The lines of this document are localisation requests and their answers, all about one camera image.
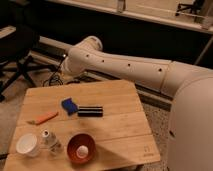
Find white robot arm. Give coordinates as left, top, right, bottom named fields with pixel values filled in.
left=61, top=36, right=213, bottom=171

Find wooden table board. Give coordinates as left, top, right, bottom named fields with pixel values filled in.
left=3, top=80, right=160, bottom=171

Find clear plastic bottle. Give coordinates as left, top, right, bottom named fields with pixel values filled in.
left=42, top=130, right=63, bottom=155

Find black office chair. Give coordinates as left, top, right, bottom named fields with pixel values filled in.
left=0, top=26, right=55, bottom=102

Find black cable on floor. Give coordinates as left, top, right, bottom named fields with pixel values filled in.
left=42, top=53, right=81, bottom=88

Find white plastic cup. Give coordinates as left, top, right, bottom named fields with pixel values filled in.
left=16, top=133, right=40, bottom=157

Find black rectangular bar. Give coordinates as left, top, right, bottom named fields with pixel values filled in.
left=78, top=106, right=103, bottom=117

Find blue sponge block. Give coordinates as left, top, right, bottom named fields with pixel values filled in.
left=61, top=98, right=78, bottom=115

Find orange ceramic bowl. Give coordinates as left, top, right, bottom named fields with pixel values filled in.
left=67, top=133, right=96, bottom=164

